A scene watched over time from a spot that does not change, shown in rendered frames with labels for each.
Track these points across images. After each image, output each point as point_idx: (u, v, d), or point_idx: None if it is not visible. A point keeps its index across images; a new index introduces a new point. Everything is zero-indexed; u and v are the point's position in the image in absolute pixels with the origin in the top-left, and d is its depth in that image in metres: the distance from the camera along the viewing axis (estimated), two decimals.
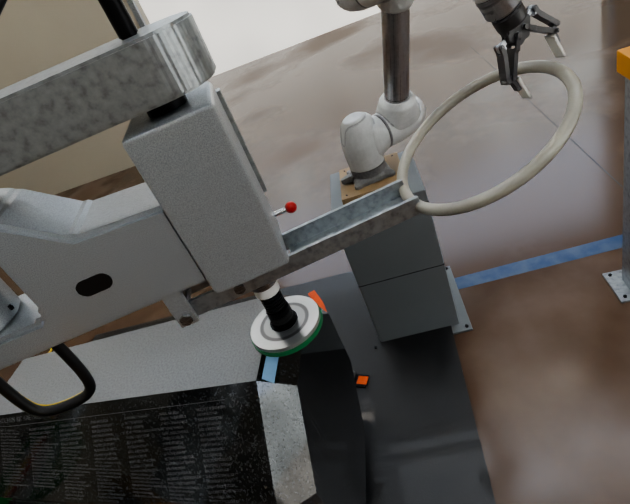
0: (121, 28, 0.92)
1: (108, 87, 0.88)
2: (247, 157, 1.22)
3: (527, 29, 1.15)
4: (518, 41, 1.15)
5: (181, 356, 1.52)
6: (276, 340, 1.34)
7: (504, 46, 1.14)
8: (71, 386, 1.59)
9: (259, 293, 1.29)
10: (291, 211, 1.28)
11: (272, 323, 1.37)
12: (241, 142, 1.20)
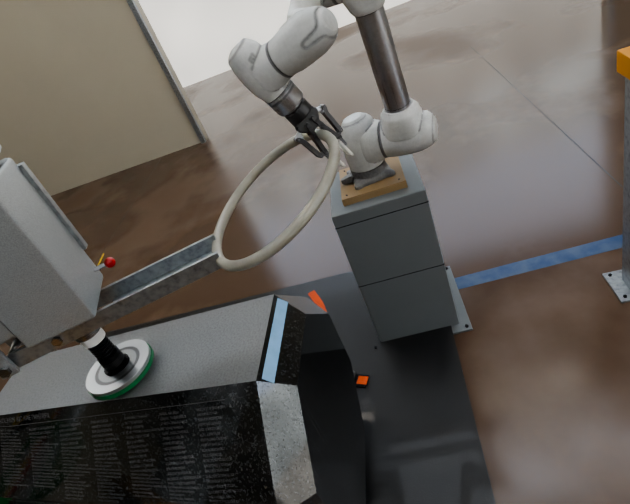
0: None
1: None
2: (60, 220, 1.34)
3: (314, 121, 1.35)
4: (310, 129, 1.35)
5: (181, 356, 1.52)
6: (138, 354, 1.51)
7: (300, 138, 1.35)
8: (71, 386, 1.59)
9: (82, 343, 1.40)
10: (109, 266, 1.40)
11: (103, 368, 1.48)
12: (52, 208, 1.32)
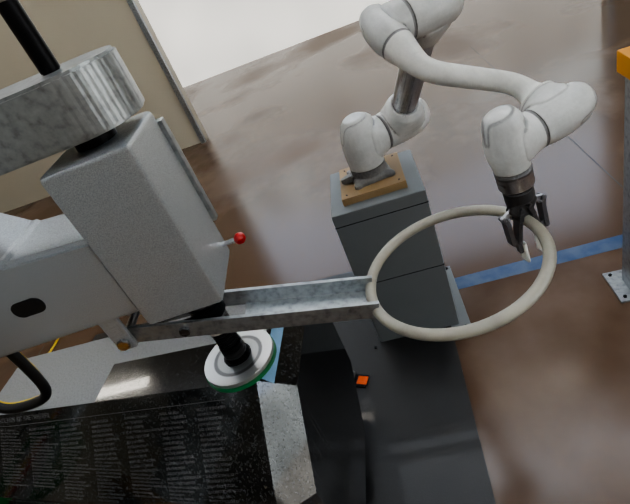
0: (39, 65, 0.90)
1: (18, 128, 0.88)
2: (194, 186, 1.19)
3: (529, 209, 1.25)
4: (521, 216, 1.25)
5: (181, 356, 1.52)
6: (221, 374, 1.35)
7: (507, 219, 1.24)
8: (71, 386, 1.59)
9: None
10: (238, 243, 1.24)
11: (224, 357, 1.37)
12: (187, 171, 1.17)
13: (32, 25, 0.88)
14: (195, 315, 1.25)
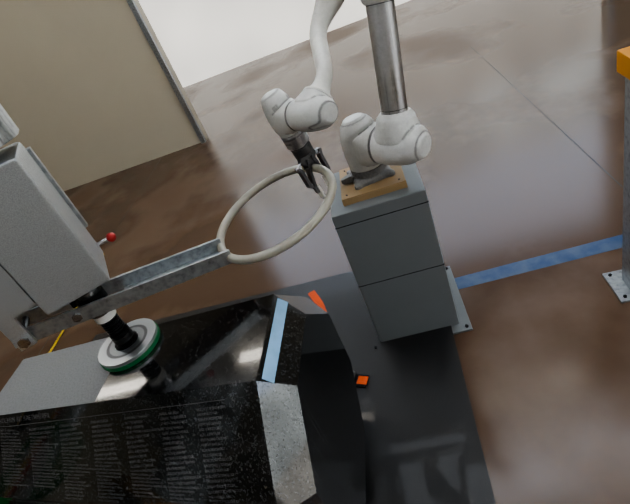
0: None
1: None
2: (64, 200, 1.48)
3: (312, 158, 1.76)
4: (309, 164, 1.76)
5: (181, 356, 1.52)
6: (114, 357, 1.59)
7: (300, 169, 1.74)
8: (71, 386, 1.59)
9: (97, 318, 1.53)
10: (111, 240, 1.54)
11: (115, 344, 1.61)
12: (57, 188, 1.46)
13: None
14: (83, 303, 1.49)
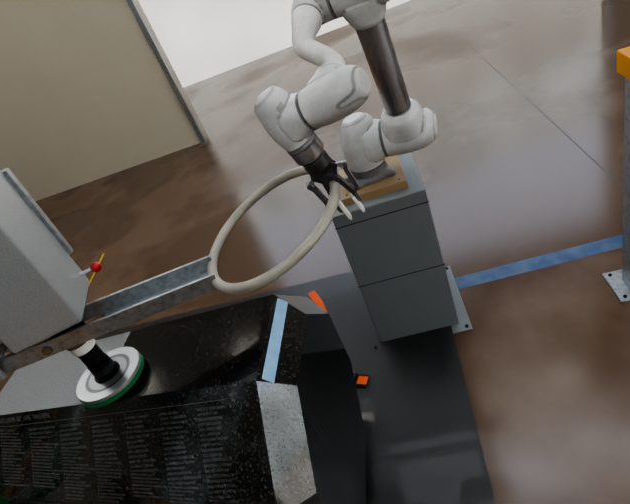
0: None
1: None
2: (46, 225, 1.35)
3: (329, 175, 1.33)
4: (323, 182, 1.34)
5: (181, 356, 1.52)
6: (96, 391, 1.46)
7: (310, 186, 1.35)
8: (71, 386, 1.59)
9: (72, 351, 1.41)
10: (95, 271, 1.41)
11: (94, 376, 1.49)
12: (37, 213, 1.33)
13: None
14: (55, 335, 1.36)
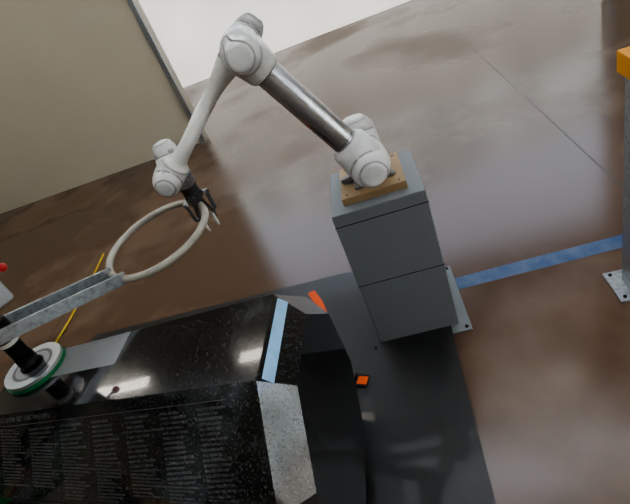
0: None
1: None
2: None
3: (198, 198, 2.07)
4: (194, 202, 2.06)
5: (181, 356, 1.52)
6: (51, 351, 1.76)
7: (186, 205, 2.05)
8: (71, 386, 1.59)
9: None
10: (3, 269, 1.67)
11: (22, 368, 1.69)
12: None
13: None
14: None
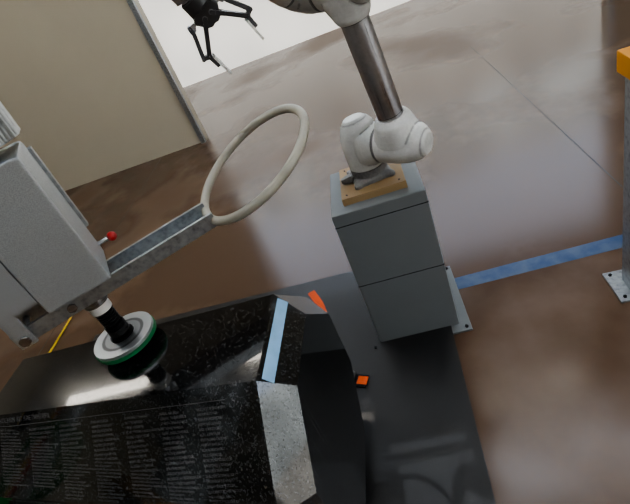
0: None
1: None
2: (65, 199, 1.48)
3: (214, 14, 1.32)
4: (205, 25, 1.32)
5: (181, 356, 1.52)
6: (123, 346, 1.57)
7: (192, 28, 1.32)
8: (71, 386, 1.59)
9: (93, 311, 1.52)
10: (112, 239, 1.55)
11: (111, 337, 1.60)
12: (58, 187, 1.46)
13: None
14: None
